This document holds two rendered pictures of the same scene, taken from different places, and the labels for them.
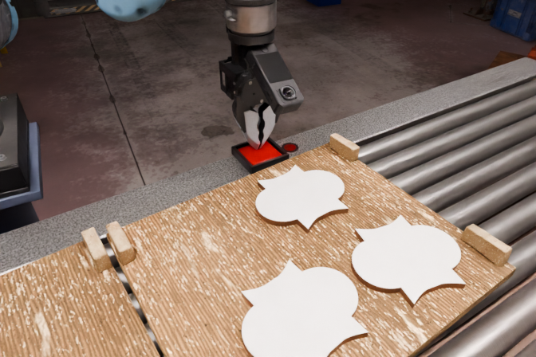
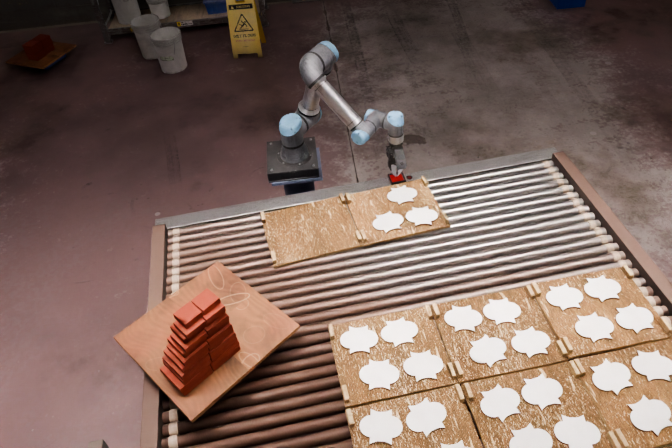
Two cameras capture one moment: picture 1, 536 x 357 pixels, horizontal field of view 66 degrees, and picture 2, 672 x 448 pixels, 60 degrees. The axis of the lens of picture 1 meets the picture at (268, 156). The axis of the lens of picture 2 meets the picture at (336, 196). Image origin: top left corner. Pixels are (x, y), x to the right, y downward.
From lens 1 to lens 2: 2.26 m
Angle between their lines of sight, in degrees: 19
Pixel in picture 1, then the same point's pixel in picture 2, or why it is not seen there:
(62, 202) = not seen: hidden behind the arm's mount
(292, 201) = (398, 196)
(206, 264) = (369, 208)
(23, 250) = (322, 195)
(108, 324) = (343, 215)
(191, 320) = (362, 218)
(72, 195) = not seen: hidden behind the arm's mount
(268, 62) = (398, 152)
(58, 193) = not seen: hidden behind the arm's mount
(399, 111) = (461, 169)
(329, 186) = (411, 194)
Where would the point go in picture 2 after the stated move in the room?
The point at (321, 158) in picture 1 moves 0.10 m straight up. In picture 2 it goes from (415, 184) to (416, 168)
